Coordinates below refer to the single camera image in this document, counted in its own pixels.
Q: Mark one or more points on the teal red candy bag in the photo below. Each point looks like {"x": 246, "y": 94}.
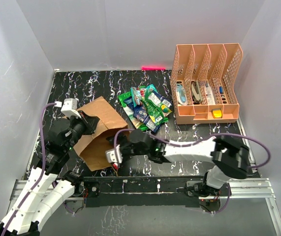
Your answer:
{"x": 138, "y": 94}

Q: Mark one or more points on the white small packet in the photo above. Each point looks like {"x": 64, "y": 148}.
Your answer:
{"x": 209, "y": 95}

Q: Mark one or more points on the orange plastic desk organizer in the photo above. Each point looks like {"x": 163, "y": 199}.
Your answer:
{"x": 215, "y": 64}

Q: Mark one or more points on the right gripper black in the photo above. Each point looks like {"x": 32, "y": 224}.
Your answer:
{"x": 122, "y": 138}

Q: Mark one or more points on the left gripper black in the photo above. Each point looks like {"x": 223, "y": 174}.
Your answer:
{"x": 92, "y": 121}

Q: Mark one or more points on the green Chuba cassava chips bag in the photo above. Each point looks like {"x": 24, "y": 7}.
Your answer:
{"x": 130, "y": 110}

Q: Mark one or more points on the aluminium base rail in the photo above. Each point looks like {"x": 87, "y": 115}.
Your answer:
{"x": 148, "y": 191}

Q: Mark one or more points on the green white snack bag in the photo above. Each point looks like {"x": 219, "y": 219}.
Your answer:
{"x": 158, "y": 107}

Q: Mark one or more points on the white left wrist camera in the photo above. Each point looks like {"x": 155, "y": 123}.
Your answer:
{"x": 68, "y": 107}

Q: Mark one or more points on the blue white tape dispenser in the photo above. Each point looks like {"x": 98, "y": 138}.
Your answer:
{"x": 181, "y": 94}

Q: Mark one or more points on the blue white snack bag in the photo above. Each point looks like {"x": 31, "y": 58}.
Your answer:
{"x": 153, "y": 111}

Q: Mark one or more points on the brown paper bag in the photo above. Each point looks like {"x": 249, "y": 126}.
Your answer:
{"x": 91, "y": 148}

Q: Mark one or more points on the yellow small object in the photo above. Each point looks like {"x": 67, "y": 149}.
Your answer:
{"x": 217, "y": 113}

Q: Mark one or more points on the dark blue snack bag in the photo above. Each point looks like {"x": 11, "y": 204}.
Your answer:
{"x": 135, "y": 109}

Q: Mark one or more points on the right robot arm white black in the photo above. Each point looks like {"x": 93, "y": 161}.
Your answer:
{"x": 229, "y": 156}

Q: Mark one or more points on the pink tape strip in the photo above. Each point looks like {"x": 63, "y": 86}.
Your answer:
{"x": 152, "y": 67}

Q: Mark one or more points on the grey stapler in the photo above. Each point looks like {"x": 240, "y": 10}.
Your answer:
{"x": 196, "y": 92}

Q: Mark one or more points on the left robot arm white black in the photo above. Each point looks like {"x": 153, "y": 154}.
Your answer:
{"x": 41, "y": 177}

